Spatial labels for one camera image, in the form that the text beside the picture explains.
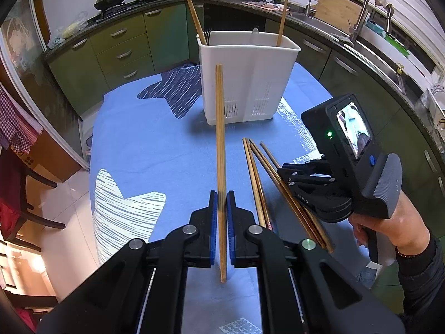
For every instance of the glass sliding door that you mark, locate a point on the glass sliding door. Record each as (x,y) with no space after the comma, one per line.
(31,76)

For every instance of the red checkered apron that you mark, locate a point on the red checkered apron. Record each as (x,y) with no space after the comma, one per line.
(14,118)

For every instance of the teal plastic tray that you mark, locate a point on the teal plastic tray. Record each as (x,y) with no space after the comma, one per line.
(376,28)

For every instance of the grey trash bucket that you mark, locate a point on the grey trash bucket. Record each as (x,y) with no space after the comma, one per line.
(87,142)

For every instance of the clear plastic food bag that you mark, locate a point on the clear plastic food bag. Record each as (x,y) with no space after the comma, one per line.
(69,29)

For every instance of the pink dish cloth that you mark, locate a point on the pink dish cloth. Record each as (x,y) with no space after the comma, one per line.
(264,5)

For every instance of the metal fork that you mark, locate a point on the metal fork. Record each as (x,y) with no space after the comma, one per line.
(207,37)

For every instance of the blue star-print tablecloth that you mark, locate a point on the blue star-print tablecloth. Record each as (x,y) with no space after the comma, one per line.
(167,146)

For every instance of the green plastic tray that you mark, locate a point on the green plastic tray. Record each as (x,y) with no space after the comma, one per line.
(398,44)

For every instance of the white plastic utensil holder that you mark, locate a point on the white plastic utensil holder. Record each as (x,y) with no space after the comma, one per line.
(243,76)

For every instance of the person's right hand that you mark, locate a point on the person's right hand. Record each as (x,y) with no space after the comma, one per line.
(406,222)

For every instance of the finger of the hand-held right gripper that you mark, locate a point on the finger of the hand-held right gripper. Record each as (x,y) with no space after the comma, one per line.
(302,169)
(313,185)

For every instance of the white window blinds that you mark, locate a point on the white window blinds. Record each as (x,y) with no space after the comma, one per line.
(399,3)

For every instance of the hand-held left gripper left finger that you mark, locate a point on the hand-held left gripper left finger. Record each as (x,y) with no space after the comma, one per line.
(214,222)

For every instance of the dark wooden chair red cushion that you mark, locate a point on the dark wooden chair red cushion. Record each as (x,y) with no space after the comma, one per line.
(21,302)
(14,188)

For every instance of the stainless steel sink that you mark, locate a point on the stainless steel sink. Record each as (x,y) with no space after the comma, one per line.
(375,55)

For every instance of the black gas stove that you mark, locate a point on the black gas stove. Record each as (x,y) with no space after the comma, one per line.
(139,1)

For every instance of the black built-in appliance panel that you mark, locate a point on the black built-in appliance panel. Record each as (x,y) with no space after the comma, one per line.
(236,17)

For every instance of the tall steel faucet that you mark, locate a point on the tall steel faucet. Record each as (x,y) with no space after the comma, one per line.
(360,17)

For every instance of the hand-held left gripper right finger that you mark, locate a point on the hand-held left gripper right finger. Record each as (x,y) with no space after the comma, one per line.
(230,226)

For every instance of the wooden cutting board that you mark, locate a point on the wooden cutting board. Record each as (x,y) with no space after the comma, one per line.
(339,7)

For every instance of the person's right forearm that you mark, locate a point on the person's right forearm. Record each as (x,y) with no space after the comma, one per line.
(422,281)

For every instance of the dish rack with plates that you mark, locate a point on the dish rack with plates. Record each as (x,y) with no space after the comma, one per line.
(434,104)

